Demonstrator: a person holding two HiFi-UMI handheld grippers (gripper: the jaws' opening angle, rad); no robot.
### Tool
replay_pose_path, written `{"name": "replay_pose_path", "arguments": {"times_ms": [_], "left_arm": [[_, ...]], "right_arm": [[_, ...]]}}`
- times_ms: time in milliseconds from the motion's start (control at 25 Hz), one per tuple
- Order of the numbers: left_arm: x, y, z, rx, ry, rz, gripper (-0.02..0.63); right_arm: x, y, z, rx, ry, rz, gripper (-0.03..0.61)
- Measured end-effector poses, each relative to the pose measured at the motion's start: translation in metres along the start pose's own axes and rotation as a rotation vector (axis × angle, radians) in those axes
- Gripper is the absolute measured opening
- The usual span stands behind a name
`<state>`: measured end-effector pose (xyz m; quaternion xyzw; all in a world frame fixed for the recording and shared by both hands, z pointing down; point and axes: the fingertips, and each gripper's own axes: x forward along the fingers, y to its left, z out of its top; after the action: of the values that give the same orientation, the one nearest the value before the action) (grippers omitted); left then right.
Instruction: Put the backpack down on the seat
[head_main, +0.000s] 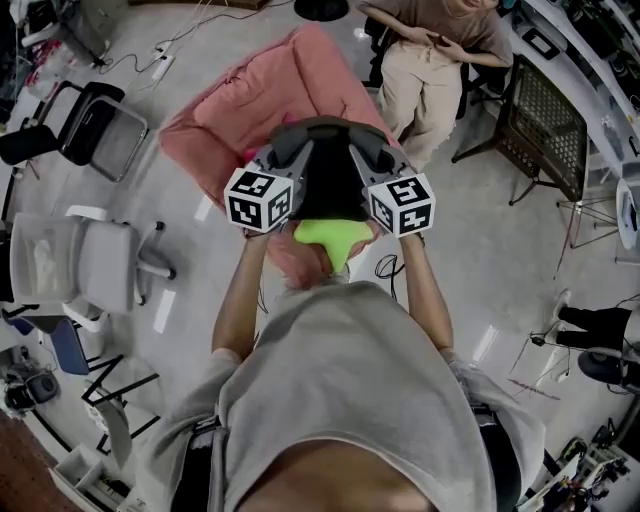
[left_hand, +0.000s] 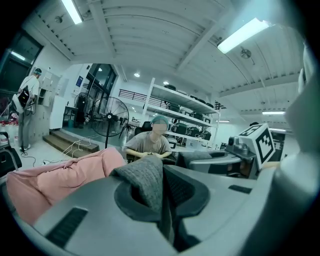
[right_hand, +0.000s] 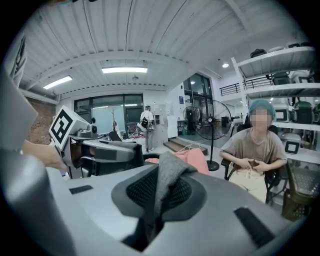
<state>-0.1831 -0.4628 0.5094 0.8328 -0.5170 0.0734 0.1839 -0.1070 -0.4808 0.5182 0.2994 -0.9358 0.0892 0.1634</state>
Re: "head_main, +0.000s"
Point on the blue chair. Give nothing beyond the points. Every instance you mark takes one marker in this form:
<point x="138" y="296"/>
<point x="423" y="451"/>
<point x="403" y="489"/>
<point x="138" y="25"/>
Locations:
<point x="70" y="347"/>

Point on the grey round device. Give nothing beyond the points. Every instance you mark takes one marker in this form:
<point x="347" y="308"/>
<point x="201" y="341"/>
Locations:
<point x="37" y="392"/>

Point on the black standing fan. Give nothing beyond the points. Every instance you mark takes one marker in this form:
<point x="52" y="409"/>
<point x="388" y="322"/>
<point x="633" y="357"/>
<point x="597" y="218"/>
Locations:
<point x="320" y="7"/>

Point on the white round table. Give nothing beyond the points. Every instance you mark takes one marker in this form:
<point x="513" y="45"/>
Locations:
<point x="627" y="215"/>

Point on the brown wooden step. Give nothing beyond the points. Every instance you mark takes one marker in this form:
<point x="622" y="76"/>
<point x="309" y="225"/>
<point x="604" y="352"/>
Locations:
<point x="240" y="3"/>

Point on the person's grey shirt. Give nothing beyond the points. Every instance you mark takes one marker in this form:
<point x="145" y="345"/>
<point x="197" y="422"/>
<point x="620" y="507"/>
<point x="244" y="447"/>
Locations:
<point x="345" y="375"/>

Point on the black mesh chair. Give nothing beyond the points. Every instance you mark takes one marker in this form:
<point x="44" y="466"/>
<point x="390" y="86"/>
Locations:
<point x="545" y="130"/>

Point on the black office chair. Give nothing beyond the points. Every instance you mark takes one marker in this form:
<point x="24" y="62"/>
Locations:
<point x="472" y="82"/>

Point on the grey chair with black frame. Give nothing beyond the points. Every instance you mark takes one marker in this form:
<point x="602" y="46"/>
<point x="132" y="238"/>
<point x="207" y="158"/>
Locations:
<point x="117" y="430"/>

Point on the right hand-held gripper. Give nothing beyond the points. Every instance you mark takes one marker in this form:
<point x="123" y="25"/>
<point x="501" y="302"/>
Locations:
<point x="405" y="205"/>

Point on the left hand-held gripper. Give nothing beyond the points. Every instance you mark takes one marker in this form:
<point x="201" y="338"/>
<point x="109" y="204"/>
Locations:
<point x="257" y="200"/>

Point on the pink armchair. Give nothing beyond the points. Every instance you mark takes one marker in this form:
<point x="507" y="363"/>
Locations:
<point x="270" y="95"/>

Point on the person's right forearm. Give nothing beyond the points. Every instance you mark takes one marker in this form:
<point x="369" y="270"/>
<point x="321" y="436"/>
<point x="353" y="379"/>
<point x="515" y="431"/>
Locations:
<point x="425" y="295"/>

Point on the white office chair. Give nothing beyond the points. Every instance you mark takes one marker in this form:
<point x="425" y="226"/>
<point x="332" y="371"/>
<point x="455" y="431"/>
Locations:
<point x="105" y="260"/>

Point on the white box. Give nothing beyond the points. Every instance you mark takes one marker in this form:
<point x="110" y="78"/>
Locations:
<point x="80" y="465"/>

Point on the person's left forearm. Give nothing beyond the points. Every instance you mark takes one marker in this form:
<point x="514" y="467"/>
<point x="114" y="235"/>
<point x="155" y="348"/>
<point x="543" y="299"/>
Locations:
<point x="240" y="300"/>

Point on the white power strip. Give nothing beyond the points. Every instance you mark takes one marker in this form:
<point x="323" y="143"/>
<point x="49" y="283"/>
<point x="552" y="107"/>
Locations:
<point x="163" y="67"/>

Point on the glass side table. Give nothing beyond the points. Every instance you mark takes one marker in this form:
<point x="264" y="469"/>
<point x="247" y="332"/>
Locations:
<point x="595" y="210"/>

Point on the black folding chair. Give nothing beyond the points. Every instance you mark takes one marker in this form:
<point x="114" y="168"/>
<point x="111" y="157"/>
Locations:
<point x="90" y="125"/>

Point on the green star pillow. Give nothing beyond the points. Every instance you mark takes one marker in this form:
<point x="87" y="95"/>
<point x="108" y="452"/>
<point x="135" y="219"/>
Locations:
<point x="332" y="240"/>

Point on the white shelf unit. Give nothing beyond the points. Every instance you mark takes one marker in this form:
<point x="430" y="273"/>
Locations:
<point x="575" y="55"/>

